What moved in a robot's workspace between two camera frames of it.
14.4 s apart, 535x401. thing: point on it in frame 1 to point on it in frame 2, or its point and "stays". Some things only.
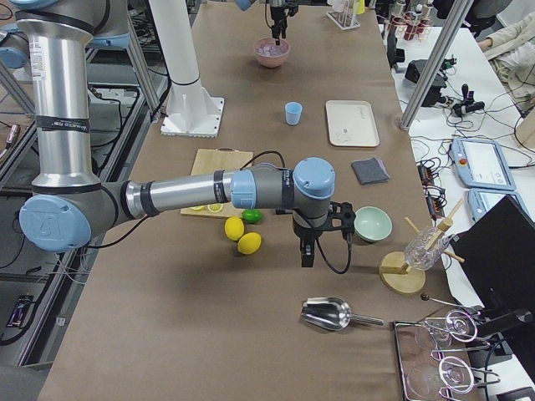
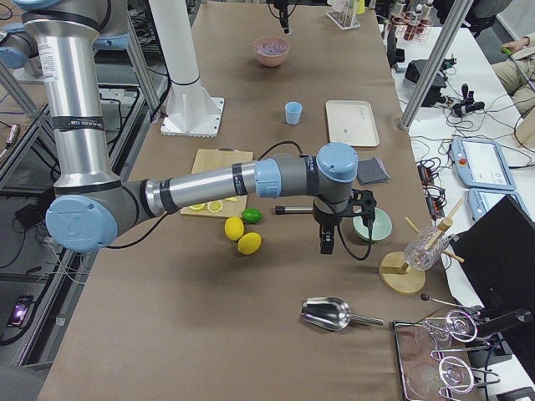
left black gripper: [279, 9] to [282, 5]
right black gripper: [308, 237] to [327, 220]
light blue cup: [293, 113] stays
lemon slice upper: [215, 207] stays
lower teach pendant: [481, 200] stays
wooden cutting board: [212, 159] stays
